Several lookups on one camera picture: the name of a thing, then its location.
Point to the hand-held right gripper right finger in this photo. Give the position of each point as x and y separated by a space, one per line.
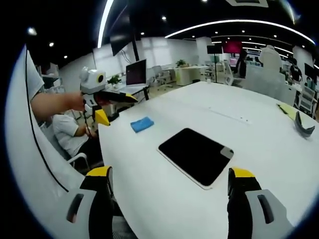
249 214

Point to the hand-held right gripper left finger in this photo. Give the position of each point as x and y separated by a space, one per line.
82 219

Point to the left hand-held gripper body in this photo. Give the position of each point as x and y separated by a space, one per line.
91 81

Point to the blue cleaning cloth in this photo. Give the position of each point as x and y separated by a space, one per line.
142 124

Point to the black tablet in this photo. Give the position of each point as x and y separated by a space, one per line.
194 155

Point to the small green desk plant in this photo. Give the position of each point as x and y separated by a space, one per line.
114 80

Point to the silver computer monitor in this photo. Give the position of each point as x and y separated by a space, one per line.
135 73

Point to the hanging black screen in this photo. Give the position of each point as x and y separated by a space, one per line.
119 43

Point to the green plant on cabinet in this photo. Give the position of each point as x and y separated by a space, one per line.
181 63

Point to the cream storage cabinet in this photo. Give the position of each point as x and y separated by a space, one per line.
187 76

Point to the person's white shirt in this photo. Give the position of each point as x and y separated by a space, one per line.
27 154

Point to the grey curved object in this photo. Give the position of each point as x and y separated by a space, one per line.
302 128

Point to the yellow paper sheet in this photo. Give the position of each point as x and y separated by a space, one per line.
287 110

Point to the white mesh office chair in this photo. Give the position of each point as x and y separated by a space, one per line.
307 99

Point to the white desk partition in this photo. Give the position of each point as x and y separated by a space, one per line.
269 84

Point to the red wall screen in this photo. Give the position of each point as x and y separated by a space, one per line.
232 47

